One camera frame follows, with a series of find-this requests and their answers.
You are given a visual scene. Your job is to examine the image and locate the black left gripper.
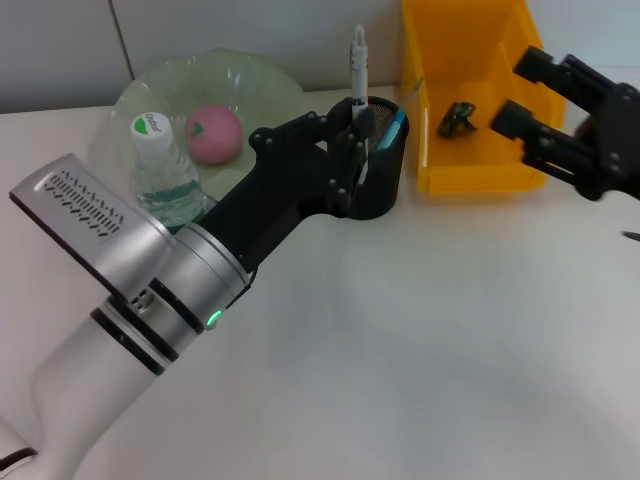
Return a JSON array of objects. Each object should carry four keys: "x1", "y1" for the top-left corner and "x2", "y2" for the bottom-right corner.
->
[{"x1": 198, "y1": 97, "x2": 375, "y2": 267}]

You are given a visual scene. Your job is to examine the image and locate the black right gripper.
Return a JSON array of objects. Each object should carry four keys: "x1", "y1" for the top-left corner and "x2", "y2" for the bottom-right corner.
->
[{"x1": 489, "y1": 45, "x2": 640, "y2": 202}]

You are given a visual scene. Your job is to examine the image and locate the blue teal scissors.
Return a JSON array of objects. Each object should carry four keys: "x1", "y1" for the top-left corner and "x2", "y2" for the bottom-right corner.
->
[{"x1": 376, "y1": 109, "x2": 408, "y2": 152}]

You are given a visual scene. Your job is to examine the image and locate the grey white pen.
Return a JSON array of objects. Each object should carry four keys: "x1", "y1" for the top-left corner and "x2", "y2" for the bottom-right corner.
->
[{"x1": 348, "y1": 24, "x2": 372, "y2": 124}]

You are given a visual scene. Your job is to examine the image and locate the clear plastic ruler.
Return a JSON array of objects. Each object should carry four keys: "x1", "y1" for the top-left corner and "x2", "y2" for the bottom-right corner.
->
[{"x1": 399, "y1": 74, "x2": 427, "y2": 110}]

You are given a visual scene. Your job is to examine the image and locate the green plastic wrapper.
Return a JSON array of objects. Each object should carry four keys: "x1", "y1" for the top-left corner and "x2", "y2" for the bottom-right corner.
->
[{"x1": 437, "y1": 99, "x2": 479, "y2": 137}]

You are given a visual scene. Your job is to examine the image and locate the pink peach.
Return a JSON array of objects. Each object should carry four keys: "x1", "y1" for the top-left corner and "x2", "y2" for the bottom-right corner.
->
[{"x1": 185, "y1": 102, "x2": 245, "y2": 166}]

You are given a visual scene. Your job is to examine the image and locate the clear green-label water bottle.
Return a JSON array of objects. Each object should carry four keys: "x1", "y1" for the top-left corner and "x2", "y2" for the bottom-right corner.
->
[{"x1": 128, "y1": 113, "x2": 210, "y2": 235}]

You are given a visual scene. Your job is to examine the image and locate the black mesh pen holder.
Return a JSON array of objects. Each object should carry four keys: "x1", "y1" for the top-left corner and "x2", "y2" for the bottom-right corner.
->
[{"x1": 344, "y1": 95, "x2": 411, "y2": 221}]

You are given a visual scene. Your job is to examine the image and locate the pale green glass fruit plate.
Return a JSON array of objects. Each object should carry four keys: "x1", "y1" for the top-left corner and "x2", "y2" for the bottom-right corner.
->
[{"x1": 110, "y1": 47, "x2": 309, "y2": 194}]

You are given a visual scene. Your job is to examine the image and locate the yellow plastic bin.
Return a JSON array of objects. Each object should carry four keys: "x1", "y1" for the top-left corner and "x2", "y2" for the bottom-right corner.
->
[{"x1": 399, "y1": 0, "x2": 567, "y2": 194}]

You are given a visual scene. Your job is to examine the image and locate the left gripper connector cable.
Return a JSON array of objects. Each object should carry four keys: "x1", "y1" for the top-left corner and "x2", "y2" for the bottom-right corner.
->
[{"x1": 219, "y1": 269, "x2": 260, "y2": 312}]

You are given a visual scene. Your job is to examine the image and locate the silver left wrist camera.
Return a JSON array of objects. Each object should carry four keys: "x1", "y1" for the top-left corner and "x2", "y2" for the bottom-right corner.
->
[{"x1": 8, "y1": 153, "x2": 177, "y2": 301}]

